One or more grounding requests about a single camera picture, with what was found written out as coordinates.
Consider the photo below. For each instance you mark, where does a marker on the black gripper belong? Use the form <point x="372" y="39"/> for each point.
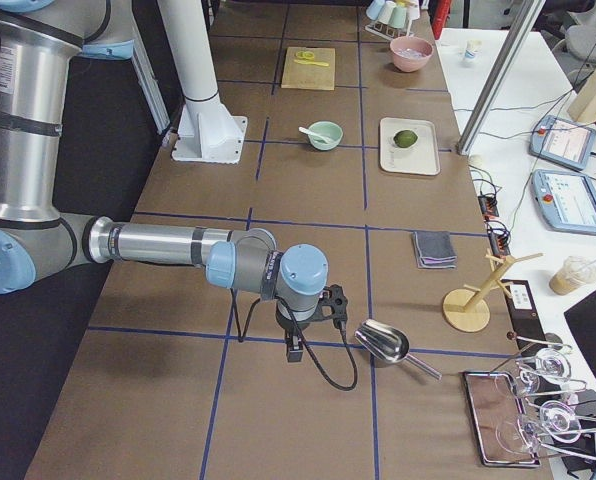
<point x="292" y="327"/>

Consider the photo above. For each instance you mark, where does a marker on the white plastic spoon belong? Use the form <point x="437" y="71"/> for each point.
<point x="314" y="134"/>

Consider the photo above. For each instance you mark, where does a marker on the mint green bowl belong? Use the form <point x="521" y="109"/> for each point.
<point x="328" y="135"/>

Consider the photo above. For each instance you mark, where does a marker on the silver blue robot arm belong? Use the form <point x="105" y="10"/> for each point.
<point x="104" y="160"/>

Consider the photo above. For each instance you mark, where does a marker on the pink bowl of ice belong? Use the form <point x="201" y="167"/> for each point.
<point x="410" y="53"/>

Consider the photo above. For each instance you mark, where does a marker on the metal ice scoop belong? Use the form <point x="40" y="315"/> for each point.
<point x="390" y="345"/>

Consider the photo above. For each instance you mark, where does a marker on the grey folded cloth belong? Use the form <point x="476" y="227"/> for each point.
<point x="434" y="250"/>

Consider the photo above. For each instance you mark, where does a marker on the wooden mug tree stand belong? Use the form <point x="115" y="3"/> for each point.
<point x="465" y="308"/>

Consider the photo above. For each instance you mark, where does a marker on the white pillar with base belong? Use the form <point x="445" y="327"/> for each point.
<point x="207" y="131"/>

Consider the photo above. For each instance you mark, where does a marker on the cream rabbit tray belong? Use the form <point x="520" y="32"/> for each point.
<point x="421" y="158"/>

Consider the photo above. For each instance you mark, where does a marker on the green lime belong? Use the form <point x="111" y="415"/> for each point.
<point x="405" y="139"/>

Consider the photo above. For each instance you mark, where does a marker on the black power box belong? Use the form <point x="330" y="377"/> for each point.
<point x="522" y="310"/>

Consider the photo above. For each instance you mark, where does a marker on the mirror metal tray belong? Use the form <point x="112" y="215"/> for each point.
<point x="493" y="408"/>

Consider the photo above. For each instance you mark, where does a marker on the bamboo cutting board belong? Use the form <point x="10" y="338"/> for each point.
<point x="308" y="77"/>

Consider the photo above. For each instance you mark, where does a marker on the glass cup rack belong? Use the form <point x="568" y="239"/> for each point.
<point x="542" y="378"/>

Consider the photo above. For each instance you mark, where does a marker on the yellow plastic knife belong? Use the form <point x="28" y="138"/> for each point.
<point x="311" y="63"/>

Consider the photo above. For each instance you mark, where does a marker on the yellow lemon slice upper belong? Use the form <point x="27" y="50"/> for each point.
<point x="305" y="55"/>

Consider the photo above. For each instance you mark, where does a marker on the iced coffee plastic cup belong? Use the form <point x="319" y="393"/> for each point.
<point x="574" y="273"/>

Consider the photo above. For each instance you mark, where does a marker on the near teach pendant tablet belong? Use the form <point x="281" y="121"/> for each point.
<point x="566" y="200"/>

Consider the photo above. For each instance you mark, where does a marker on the teach pendant tablet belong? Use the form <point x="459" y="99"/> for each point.
<point x="566" y="200"/>
<point x="562" y="142"/>

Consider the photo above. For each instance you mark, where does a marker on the far teach pendant tablet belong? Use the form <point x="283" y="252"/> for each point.
<point x="562" y="142"/>

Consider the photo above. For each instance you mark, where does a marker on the green pastel cup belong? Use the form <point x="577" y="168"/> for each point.
<point x="398" y="16"/>

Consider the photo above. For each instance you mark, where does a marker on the white pastel cup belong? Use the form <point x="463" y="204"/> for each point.
<point x="386" y="11"/>

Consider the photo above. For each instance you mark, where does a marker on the light blue pastel cup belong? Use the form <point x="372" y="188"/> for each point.
<point x="374" y="9"/>

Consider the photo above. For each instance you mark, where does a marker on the paper cup on desk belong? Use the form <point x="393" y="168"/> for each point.
<point x="471" y="52"/>

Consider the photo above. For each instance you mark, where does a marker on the red cylinder object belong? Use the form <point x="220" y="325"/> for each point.
<point x="440" y="10"/>

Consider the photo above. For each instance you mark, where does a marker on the aluminium frame post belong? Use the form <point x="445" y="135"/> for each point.
<point x="516" y="36"/>

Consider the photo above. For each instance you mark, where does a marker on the white wire cup rack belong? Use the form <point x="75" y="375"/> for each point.
<point x="386" y="32"/>

